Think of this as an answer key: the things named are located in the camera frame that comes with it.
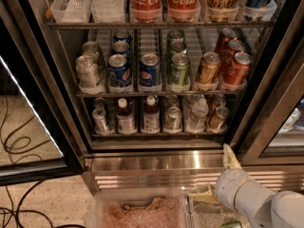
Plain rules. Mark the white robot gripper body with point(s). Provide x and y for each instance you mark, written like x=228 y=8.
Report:
x=226 y=187

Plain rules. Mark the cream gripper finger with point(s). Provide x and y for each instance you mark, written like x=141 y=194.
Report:
x=230 y=160
x=205 y=193

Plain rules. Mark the clear water bottle front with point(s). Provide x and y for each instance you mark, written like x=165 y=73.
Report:
x=197 y=116

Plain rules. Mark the clear water bottle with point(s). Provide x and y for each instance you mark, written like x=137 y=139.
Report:
x=188 y=102
x=197 y=116

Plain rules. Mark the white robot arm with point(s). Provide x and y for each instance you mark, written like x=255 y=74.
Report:
x=287 y=209

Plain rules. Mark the fridge door right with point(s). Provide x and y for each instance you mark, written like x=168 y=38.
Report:
x=277 y=88

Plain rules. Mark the green white can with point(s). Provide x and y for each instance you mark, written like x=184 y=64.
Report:
x=172 y=120
x=171 y=101

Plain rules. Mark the clear water bottle rear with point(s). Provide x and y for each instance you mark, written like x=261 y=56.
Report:
x=188 y=102

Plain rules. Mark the brown tea bottle right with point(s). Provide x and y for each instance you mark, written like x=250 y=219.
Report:
x=151 y=116

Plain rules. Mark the brown tea bottle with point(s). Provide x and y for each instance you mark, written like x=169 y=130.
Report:
x=125 y=117
x=151 y=116

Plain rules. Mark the stainless steel fridge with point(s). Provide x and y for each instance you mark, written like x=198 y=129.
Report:
x=112 y=160

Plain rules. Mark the brown tea bottle left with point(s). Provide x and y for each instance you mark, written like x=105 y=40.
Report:
x=125 y=117

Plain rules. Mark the gold label bottle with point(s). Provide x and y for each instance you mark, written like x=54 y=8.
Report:
x=221 y=10

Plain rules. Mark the red Coca-Cola bottle right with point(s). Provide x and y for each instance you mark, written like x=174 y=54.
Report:
x=180 y=9

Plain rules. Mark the red coca-cola bottle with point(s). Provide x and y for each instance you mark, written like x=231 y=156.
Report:
x=180 y=9
x=146 y=10

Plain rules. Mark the glass fridge door left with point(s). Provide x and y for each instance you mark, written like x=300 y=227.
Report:
x=36 y=144

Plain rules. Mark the red Coca-Cola bottle left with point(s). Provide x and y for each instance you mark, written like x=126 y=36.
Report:
x=146 y=10

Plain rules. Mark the clear bin right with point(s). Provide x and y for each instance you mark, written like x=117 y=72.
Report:
x=213 y=215

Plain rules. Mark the clear bin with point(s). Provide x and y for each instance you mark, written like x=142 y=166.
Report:
x=213 y=215
x=140 y=208

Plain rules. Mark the green can in bin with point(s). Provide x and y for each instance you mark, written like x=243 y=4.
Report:
x=232 y=224

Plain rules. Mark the bronze can bottom front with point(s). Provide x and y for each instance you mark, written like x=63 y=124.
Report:
x=218 y=119

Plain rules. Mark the bronze can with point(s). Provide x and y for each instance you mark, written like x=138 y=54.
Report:
x=217 y=100
x=218 y=119

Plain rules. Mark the bronze can bottom rear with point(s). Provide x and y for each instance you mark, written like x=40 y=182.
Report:
x=217 y=100

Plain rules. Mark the clear bin left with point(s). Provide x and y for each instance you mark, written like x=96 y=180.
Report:
x=140 y=208

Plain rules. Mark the green white can bottom rear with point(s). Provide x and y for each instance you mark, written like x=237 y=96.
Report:
x=171 y=101

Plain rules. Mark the red can front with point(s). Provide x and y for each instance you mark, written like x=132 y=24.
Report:
x=238 y=70

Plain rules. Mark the red can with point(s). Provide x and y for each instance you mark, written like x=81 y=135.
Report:
x=228 y=51
x=238 y=70
x=224 y=37

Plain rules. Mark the gold can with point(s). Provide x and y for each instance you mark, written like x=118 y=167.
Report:
x=208 y=69

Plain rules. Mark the green can front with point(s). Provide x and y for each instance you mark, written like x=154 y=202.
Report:
x=178 y=72

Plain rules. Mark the red can middle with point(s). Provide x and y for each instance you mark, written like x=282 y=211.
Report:
x=228 y=51

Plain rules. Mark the blue Pepsi can centre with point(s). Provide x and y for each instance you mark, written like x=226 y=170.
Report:
x=150 y=77

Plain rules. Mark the blue pepsi can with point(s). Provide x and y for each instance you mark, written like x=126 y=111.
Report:
x=122 y=35
x=150 y=77
x=119 y=71
x=121 y=47

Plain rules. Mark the green can middle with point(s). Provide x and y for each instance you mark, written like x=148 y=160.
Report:
x=177 y=47

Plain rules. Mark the red can rear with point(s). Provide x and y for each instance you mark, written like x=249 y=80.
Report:
x=224 y=37

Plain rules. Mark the slim silver can front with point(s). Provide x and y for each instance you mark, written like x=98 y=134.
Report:
x=101 y=120

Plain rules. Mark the slim silver can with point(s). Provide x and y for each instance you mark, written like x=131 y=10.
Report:
x=101 y=120
x=99 y=102

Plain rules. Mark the blue Pepsi can front left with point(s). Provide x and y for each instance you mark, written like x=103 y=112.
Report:
x=119 y=71

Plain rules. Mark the slim silver can rear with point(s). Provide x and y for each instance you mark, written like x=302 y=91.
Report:
x=99 y=102

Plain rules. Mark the blue Pepsi can middle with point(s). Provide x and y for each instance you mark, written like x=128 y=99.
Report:
x=121 y=47

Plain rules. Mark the blue Pepsi can rear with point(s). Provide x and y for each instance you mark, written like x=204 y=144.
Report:
x=122 y=35

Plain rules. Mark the silver can front left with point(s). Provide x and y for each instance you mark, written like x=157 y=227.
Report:
x=89 y=75

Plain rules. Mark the silver can rear left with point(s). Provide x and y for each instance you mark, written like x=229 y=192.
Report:
x=93 y=48

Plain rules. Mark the empty clear plastic tray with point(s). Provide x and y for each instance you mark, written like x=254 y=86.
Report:
x=71 y=11

